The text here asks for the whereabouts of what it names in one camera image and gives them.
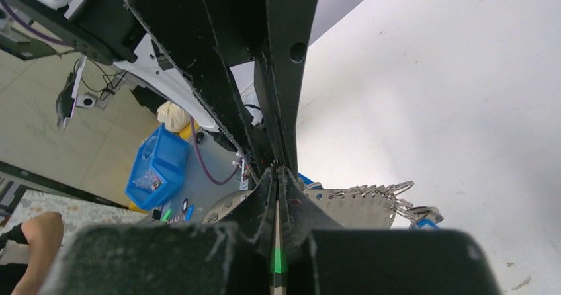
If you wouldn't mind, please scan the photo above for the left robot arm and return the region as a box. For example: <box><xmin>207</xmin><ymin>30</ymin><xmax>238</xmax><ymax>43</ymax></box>
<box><xmin>121</xmin><ymin>0</ymin><xmax>318</xmax><ymax>179</ymax></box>

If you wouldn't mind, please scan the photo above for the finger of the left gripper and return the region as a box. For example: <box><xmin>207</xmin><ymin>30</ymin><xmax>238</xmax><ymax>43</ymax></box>
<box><xmin>254</xmin><ymin>0</ymin><xmax>318</xmax><ymax>175</ymax></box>
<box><xmin>124</xmin><ymin>0</ymin><xmax>266</xmax><ymax>179</ymax></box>

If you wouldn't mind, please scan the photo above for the operator forearm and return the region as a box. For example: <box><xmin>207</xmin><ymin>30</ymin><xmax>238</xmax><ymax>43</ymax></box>
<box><xmin>11</xmin><ymin>212</ymin><xmax>64</xmax><ymax>294</ymax></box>

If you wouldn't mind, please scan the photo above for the overhead camera on stand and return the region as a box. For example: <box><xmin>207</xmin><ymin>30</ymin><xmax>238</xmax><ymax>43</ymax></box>
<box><xmin>55</xmin><ymin>55</ymin><xmax>127</xmax><ymax>134</ymax></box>

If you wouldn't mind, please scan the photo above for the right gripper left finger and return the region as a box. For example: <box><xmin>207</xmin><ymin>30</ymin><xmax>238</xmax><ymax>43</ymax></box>
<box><xmin>41</xmin><ymin>169</ymin><xmax>276</xmax><ymax>294</ymax></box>

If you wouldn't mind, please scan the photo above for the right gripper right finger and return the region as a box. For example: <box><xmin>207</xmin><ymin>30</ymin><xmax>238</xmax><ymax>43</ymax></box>
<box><xmin>279</xmin><ymin>167</ymin><xmax>505</xmax><ymax>295</ymax></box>

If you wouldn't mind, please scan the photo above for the blue plastic bin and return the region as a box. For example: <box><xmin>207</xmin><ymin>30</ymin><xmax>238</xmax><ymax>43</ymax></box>
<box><xmin>125</xmin><ymin>124</ymin><xmax>191</xmax><ymax>210</ymax></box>

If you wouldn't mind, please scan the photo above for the keyring with keys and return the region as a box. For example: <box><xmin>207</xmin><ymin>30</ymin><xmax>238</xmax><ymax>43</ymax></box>
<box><xmin>202</xmin><ymin>167</ymin><xmax>443</xmax><ymax>238</ymax></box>

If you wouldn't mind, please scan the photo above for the green tagged key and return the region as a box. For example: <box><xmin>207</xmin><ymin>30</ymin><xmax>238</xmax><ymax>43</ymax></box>
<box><xmin>270</xmin><ymin>247</ymin><xmax>287</xmax><ymax>274</ymax></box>

